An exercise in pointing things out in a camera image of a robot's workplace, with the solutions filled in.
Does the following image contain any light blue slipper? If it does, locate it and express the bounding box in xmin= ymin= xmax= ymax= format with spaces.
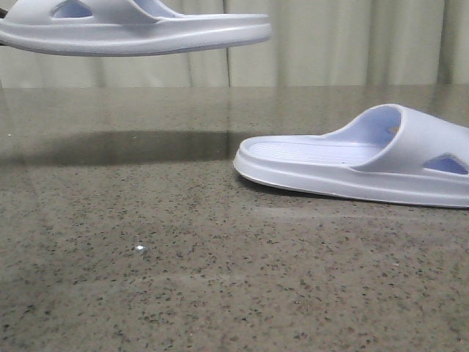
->
xmin=1 ymin=0 xmax=272 ymax=56
xmin=234 ymin=104 xmax=468 ymax=208

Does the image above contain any pale green curtain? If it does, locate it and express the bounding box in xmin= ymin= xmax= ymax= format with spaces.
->
xmin=1 ymin=1 xmax=468 ymax=88

